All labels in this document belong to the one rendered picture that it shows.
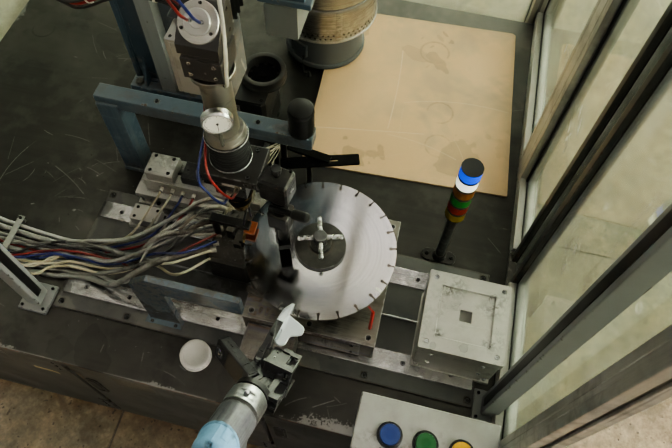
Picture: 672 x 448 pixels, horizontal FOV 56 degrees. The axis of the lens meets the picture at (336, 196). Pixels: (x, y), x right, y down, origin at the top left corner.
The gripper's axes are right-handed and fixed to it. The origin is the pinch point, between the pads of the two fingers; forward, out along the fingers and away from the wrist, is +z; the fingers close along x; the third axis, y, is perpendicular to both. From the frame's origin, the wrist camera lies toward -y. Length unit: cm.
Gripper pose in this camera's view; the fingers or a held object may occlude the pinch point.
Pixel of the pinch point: (283, 329)
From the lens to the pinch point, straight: 136.0
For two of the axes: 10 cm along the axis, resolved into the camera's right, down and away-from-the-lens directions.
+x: 2.5, -8.4, -4.8
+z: 3.3, -4.0, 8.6
